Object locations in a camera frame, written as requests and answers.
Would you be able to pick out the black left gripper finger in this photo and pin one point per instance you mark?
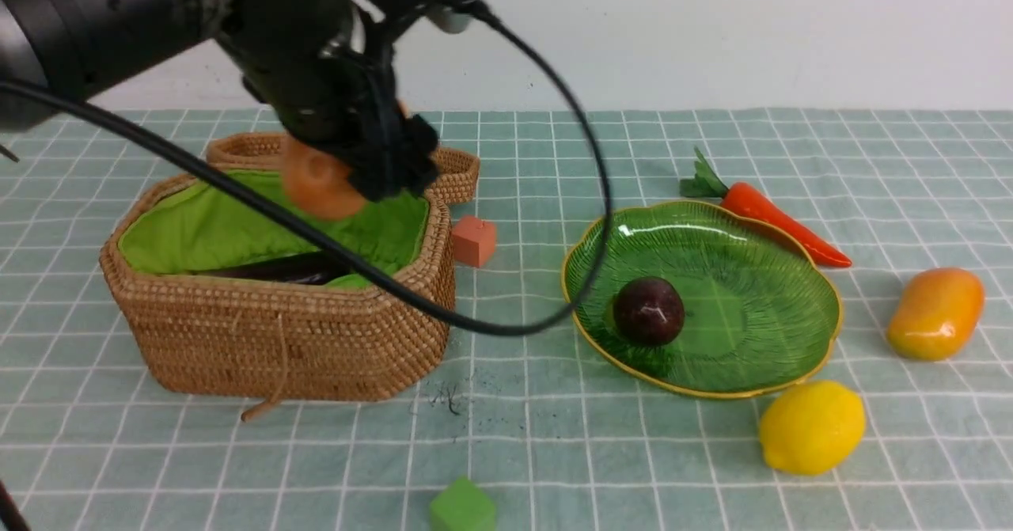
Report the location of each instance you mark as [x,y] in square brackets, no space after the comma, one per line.
[391,155]

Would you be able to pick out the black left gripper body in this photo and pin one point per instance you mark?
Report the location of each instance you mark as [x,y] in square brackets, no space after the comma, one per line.
[326,68]

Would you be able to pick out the brown potato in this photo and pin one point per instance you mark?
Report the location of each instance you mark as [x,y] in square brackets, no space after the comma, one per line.
[318,183]

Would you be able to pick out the purple eggplant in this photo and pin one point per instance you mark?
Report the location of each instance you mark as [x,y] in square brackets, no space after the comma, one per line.
[311,268]

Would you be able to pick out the dark purple mangosteen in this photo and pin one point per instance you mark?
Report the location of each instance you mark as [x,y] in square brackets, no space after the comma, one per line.
[648,312]

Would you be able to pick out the orange carrot green leaves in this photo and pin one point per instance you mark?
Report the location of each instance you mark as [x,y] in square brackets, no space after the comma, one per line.
[745,201]

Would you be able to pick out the yellow lemon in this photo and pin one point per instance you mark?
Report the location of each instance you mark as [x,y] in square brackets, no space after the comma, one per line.
[811,428]

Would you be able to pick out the orange yellow mango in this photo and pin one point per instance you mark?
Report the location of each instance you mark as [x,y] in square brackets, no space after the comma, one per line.
[937,314]

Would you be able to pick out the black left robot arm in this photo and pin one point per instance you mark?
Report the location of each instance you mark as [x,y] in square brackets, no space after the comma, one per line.
[81,48]

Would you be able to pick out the woven wicker basket lid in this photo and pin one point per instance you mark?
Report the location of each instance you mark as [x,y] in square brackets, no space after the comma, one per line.
[457,183]

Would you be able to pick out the orange foam cube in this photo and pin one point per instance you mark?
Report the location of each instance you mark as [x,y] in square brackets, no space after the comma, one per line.
[474,240]

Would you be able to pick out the woven wicker basket green lining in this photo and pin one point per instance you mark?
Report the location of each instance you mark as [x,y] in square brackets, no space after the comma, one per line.
[203,334]

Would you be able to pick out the green foam cube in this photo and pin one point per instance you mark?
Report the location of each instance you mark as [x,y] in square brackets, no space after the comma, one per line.
[462,506]

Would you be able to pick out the green glass leaf plate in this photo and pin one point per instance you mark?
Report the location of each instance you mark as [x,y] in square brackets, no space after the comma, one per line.
[760,315]

